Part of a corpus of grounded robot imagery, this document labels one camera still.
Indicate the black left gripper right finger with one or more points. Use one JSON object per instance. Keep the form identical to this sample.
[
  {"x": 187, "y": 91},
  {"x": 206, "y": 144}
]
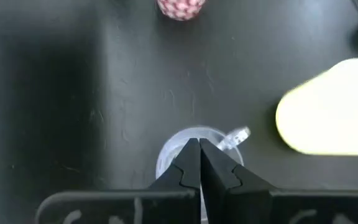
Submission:
[{"x": 228, "y": 202}]

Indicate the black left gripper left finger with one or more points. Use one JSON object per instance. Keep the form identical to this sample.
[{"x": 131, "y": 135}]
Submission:
[{"x": 179, "y": 202}]

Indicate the clear glass cup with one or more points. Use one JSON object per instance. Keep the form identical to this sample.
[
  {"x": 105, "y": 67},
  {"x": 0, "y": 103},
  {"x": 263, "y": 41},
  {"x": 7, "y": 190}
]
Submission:
[{"x": 172, "y": 149}]

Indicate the yellow mug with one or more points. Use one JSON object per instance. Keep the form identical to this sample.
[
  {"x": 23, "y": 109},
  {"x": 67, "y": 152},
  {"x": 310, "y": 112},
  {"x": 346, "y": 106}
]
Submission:
[{"x": 331, "y": 109}]

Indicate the red white patterned mug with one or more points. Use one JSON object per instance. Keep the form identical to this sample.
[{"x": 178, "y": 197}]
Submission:
[{"x": 180, "y": 9}]

